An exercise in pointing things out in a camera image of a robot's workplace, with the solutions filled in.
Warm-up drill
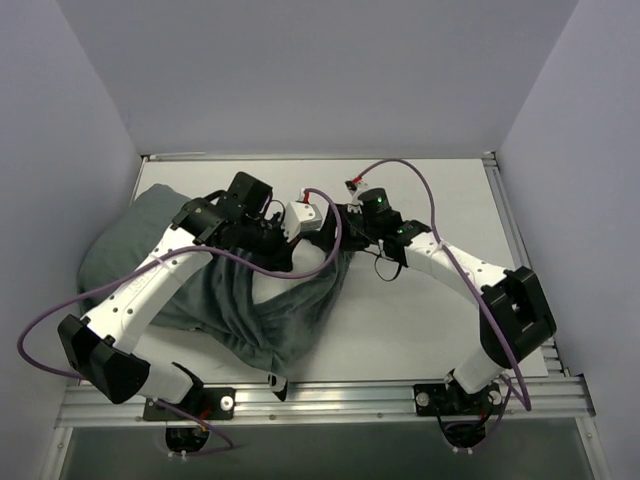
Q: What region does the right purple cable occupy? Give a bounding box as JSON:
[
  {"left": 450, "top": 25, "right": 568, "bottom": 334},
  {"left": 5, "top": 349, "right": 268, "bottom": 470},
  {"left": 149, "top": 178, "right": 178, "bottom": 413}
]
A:
[{"left": 352, "top": 158, "right": 534, "bottom": 412}]

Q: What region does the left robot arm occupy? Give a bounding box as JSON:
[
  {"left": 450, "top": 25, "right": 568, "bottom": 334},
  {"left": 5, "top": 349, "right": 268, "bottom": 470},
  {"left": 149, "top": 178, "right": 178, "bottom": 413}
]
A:
[{"left": 58, "top": 172, "right": 316, "bottom": 419}]

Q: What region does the right aluminium rail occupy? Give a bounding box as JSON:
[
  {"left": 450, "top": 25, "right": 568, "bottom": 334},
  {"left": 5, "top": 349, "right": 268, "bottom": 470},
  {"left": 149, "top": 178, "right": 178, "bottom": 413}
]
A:
[{"left": 483, "top": 159, "right": 600, "bottom": 375}]

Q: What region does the front aluminium rail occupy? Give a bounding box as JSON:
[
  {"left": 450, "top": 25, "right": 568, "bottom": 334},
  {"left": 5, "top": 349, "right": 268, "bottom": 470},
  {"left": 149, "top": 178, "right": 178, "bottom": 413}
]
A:
[{"left": 55, "top": 376, "right": 595, "bottom": 428}]

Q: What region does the purple cable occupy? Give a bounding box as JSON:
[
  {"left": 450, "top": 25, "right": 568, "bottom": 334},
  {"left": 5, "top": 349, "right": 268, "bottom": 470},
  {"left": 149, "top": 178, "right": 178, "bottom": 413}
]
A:
[
  {"left": 352, "top": 158, "right": 534, "bottom": 412},
  {"left": 17, "top": 187, "right": 346, "bottom": 378}
]

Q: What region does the aluminium rail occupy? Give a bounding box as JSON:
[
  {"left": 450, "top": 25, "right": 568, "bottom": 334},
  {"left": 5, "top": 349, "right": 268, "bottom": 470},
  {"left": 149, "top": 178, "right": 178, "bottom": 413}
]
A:
[
  {"left": 55, "top": 376, "right": 595, "bottom": 428},
  {"left": 483, "top": 159, "right": 600, "bottom": 375}
]

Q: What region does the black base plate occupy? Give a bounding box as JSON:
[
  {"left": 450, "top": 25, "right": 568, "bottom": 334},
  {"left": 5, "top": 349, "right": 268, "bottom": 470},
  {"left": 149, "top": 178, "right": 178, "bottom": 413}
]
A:
[
  {"left": 142, "top": 387, "right": 236, "bottom": 422},
  {"left": 413, "top": 381, "right": 503, "bottom": 417}
]

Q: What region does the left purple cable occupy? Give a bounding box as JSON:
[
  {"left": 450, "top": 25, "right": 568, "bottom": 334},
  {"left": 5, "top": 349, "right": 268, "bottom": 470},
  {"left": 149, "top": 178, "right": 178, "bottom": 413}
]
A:
[{"left": 17, "top": 187, "right": 346, "bottom": 378}]

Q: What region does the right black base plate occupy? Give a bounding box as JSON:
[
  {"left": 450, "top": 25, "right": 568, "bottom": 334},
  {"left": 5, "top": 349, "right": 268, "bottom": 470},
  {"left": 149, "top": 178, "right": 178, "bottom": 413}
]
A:
[{"left": 413, "top": 381, "right": 503, "bottom": 417}]

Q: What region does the thin black cable loop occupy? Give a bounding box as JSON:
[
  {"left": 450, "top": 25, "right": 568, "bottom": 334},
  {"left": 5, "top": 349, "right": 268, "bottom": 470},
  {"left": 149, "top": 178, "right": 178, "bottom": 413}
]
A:
[{"left": 371, "top": 239, "right": 403, "bottom": 282}]

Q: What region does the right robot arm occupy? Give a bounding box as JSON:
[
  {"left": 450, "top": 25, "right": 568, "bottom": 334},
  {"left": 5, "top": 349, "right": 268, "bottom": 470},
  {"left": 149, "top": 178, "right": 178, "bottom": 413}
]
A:
[{"left": 337, "top": 179, "right": 557, "bottom": 413}]

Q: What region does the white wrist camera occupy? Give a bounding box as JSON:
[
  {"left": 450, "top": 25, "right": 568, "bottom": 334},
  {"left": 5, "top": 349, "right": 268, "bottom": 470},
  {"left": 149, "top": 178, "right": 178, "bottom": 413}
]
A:
[
  {"left": 281, "top": 189, "right": 324, "bottom": 242},
  {"left": 345, "top": 176, "right": 371, "bottom": 215}
]

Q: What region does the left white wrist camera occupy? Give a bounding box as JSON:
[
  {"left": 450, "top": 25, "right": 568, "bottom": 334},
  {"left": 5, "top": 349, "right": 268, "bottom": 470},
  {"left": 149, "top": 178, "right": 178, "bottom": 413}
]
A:
[{"left": 281, "top": 189, "right": 324, "bottom": 242}]

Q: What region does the zebra pillowcase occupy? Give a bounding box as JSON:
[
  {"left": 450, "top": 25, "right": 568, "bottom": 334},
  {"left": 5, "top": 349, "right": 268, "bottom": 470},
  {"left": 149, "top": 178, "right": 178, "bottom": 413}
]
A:
[{"left": 77, "top": 184, "right": 354, "bottom": 375}]

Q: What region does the white pillow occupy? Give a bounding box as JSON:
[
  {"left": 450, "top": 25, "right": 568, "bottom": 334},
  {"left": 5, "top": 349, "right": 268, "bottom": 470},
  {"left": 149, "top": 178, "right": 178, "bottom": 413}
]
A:
[{"left": 252, "top": 240, "right": 325, "bottom": 305}]

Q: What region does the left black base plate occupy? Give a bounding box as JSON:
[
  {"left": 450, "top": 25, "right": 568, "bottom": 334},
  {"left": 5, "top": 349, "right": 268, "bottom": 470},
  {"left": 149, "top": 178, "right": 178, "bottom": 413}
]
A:
[{"left": 142, "top": 387, "right": 236, "bottom": 422}]

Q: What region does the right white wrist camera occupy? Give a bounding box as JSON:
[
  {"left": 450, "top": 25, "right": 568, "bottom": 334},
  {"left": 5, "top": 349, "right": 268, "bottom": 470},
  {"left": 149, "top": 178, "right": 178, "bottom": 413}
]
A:
[{"left": 345, "top": 176, "right": 371, "bottom": 215}]

